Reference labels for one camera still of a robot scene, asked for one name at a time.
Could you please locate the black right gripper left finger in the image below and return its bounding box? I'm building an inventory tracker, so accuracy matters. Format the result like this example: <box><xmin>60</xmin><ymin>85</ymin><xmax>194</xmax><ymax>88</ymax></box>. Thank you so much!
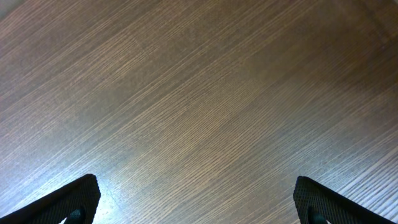
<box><xmin>1</xmin><ymin>174</ymin><xmax>101</xmax><ymax>224</ymax></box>

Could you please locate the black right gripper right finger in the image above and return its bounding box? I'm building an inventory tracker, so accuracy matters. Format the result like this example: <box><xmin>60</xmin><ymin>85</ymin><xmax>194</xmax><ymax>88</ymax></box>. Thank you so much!
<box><xmin>293</xmin><ymin>176</ymin><xmax>391</xmax><ymax>224</ymax></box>

